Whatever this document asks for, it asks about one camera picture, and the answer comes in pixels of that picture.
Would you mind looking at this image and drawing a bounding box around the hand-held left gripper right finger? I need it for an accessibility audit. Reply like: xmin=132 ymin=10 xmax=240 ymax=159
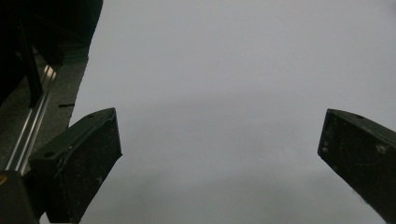
xmin=317 ymin=108 xmax=396 ymax=224

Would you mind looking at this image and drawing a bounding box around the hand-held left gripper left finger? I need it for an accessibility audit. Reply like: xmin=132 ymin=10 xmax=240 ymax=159
xmin=28 ymin=107 xmax=123 ymax=224

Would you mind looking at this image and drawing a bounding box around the silver metal stand rail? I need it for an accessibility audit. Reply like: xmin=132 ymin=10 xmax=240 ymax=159
xmin=5 ymin=64 xmax=58 ymax=175

